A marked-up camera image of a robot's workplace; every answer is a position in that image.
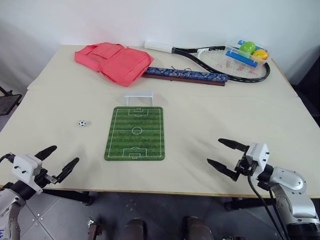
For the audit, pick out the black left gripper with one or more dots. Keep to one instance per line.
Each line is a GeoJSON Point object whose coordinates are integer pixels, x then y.
{"type": "Point", "coordinates": [43, 178]}

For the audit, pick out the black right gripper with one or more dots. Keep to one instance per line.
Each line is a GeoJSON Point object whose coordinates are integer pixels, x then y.
{"type": "Point", "coordinates": [246, 168]}

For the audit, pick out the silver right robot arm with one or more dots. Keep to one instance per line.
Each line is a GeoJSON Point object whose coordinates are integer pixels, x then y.
{"type": "Point", "coordinates": [292, 180]}

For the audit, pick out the small black-white toy football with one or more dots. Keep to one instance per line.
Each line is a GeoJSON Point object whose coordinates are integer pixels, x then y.
{"type": "Point", "coordinates": [82, 123]}

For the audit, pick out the green football pitch mat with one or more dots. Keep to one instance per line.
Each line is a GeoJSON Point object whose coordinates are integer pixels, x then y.
{"type": "Point", "coordinates": [136, 140]}

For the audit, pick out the black mesh chair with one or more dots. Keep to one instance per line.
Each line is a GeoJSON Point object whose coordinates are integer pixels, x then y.
{"type": "Point", "coordinates": [8, 101]}

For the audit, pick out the blue patterned rolled scroll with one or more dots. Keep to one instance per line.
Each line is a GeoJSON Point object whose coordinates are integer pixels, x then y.
{"type": "Point", "coordinates": [185, 74]}

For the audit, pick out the clear container with blue latches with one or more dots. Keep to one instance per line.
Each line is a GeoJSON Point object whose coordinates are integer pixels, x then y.
{"type": "Point", "coordinates": [240, 58]}

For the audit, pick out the dark rounded shape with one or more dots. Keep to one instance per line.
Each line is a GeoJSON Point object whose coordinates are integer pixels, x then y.
{"type": "Point", "coordinates": [133, 230]}

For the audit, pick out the small white toy goal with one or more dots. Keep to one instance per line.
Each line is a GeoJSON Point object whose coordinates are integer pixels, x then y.
{"type": "Point", "coordinates": [138, 95]}

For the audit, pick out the orange yellow toy fruit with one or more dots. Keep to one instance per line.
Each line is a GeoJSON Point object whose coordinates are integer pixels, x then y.
{"type": "Point", "coordinates": [260, 54]}

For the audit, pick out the green toy fruit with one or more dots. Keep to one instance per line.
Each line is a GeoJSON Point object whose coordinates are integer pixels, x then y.
{"type": "Point", "coordinates": [247, 47]}

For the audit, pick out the pink fabric bag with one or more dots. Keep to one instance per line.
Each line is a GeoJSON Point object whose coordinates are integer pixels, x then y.
{"type": "Point", "coordinates": [120, 63]}

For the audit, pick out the dark furniture piece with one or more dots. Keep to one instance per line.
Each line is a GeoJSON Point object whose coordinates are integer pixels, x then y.
{"type": "Point", "coordinates": [310, 75]}

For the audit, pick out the black white tennis racket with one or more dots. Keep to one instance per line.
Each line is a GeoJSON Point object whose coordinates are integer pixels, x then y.
{"type": "Point", "coordinates": [157, 46]}

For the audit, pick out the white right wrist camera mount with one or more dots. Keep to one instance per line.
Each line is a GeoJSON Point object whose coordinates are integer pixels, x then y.
{"type": "Point", "coordinates": [258, 153]}

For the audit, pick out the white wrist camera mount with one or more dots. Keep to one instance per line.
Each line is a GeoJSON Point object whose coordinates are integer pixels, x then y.
{"type": "Point", "coordinates": [258, 153]}
{"type": "Point", "coordinates": [26, 165]}

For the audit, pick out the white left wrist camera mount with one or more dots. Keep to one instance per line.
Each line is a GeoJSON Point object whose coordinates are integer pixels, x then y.
{"type": "Point", "coordinates": [26, 165]}

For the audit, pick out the black table frame bar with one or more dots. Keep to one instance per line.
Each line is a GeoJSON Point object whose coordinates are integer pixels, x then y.
{"type": "Point", "coordinates": [246, 203]}
{"type": "Point", "coordinates": [67, 195]}

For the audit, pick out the small brown metal bracket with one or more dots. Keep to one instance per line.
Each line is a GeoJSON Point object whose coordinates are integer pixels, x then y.
{"type": "Point", "coordinates": [95, 227]}

